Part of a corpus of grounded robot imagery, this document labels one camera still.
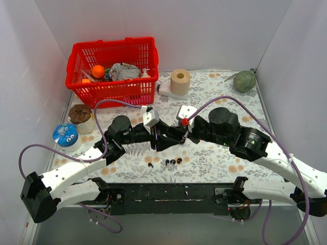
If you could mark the green melon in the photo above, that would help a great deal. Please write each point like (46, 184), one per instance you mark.
(243, 81)

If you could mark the clear plastic packet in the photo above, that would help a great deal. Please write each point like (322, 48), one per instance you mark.
(88, 76)

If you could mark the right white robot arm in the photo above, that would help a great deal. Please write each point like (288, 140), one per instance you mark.
(304, 186)

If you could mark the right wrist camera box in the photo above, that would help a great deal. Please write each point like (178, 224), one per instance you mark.
(186, 112)

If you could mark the white lotion bottle lying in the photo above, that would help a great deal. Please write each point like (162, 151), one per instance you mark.
(163, 89)

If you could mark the brown-lid white jar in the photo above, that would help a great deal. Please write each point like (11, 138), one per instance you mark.
(82, 117)

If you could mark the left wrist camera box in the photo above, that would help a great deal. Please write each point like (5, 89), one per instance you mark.
(150, 117)

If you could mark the taped black earbud case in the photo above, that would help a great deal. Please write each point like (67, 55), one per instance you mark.
(176, 133)

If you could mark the white pump bottle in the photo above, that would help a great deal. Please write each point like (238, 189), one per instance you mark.
(145, 73)

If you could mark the orange fruit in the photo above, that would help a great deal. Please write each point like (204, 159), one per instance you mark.
(98, 71)

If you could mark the floral patterned table mat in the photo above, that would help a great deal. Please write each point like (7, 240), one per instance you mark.
(186, 161)

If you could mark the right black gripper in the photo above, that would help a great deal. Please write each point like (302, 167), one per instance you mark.
(192, 133)

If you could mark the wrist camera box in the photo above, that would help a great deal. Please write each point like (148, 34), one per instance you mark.
(150, 117)
(186, 112)

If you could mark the brown toilet paper roll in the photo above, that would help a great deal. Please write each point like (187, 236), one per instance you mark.
(180, 82)

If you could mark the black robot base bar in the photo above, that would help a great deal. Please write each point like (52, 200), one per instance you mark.
(174, 198)

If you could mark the red plastic shopping basket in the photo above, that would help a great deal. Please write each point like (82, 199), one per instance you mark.
(140, 51)

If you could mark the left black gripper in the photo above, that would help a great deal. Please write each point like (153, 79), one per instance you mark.
(155, 138)

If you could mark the crumpled silver snack bag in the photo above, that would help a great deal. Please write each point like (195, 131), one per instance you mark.
(123, 71)

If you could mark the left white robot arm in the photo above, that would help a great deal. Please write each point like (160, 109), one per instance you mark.
(44, 194)

